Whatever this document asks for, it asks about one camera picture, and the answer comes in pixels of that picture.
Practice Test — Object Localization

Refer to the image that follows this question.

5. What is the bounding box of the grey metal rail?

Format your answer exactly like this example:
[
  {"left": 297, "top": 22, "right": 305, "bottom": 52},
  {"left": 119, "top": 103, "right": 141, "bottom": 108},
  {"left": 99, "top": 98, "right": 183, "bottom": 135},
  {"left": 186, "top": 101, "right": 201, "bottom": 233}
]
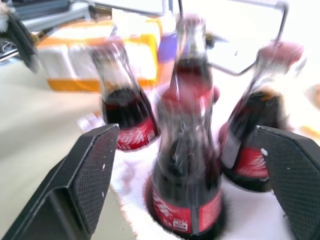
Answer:
[{"left": 14, "top": 0, "right": 97, "bottom": 34}]

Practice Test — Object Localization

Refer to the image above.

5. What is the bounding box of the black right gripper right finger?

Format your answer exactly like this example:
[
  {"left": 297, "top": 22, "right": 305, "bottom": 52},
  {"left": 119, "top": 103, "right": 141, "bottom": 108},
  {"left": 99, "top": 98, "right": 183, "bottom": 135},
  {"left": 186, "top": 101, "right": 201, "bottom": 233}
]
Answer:
[{"left": 252, "top": 125, "right": 320, "bottom": 240}]

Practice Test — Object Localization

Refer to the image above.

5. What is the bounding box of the white framed panel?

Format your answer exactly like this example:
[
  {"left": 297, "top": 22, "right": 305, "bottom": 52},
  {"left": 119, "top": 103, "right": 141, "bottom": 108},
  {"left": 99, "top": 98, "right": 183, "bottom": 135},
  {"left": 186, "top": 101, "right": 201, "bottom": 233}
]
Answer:
[{"left": 87, "top": 0, "right": 168, "bottom": 16}]

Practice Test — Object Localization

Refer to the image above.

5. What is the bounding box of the cola glass bottle red label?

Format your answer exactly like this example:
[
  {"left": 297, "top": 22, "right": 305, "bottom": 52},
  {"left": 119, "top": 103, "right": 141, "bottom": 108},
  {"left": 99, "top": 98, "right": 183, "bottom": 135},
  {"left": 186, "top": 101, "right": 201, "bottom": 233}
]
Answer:
[
  {"left": 88, "top": 41, "right": 161, "bottom": 153},
  {"left": 218, "top": 41, "right": 305, "bottom": 193},
  {"left": 144, "top": 13, "right": 228, "bottom": 240}
]

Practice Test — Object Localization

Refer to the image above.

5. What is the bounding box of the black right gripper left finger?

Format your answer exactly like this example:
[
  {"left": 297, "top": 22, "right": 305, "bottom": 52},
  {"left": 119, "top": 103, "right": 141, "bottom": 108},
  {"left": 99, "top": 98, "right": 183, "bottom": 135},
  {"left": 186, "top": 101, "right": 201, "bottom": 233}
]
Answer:
[{"left": 0, "top": 123, "right": 121, "bottom": 240}]

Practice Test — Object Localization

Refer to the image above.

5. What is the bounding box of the grey metal wire frame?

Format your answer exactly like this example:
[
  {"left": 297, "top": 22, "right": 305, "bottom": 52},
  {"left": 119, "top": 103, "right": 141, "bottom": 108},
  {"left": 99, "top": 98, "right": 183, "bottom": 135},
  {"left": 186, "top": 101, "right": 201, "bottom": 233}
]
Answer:
[{"left": 177, "top": 0, "right": 290, "bottom": 77}]

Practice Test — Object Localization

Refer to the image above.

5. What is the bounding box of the black upright post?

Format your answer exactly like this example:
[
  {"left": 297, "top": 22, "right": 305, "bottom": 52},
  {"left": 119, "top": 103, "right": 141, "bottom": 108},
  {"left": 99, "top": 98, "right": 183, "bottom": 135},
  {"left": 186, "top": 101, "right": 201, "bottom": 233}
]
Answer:
[{"left": 5, "top": 9, "right": 39, "bottom": 74}]

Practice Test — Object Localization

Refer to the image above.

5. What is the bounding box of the purple object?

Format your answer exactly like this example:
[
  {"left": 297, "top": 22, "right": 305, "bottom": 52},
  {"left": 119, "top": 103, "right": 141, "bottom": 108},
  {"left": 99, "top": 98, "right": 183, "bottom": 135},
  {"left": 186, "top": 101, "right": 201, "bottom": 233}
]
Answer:
[{"left": 158, "top": 32, "right": 180, "bottom": 66}]

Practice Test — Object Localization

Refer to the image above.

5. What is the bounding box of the white box with orange tape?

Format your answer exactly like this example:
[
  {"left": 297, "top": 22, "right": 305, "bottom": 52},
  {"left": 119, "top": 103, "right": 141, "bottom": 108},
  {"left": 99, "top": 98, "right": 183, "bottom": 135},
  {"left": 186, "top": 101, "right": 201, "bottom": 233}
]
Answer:
[{"left": 36, "top": 21, "right": 161, "bottom": 94}]

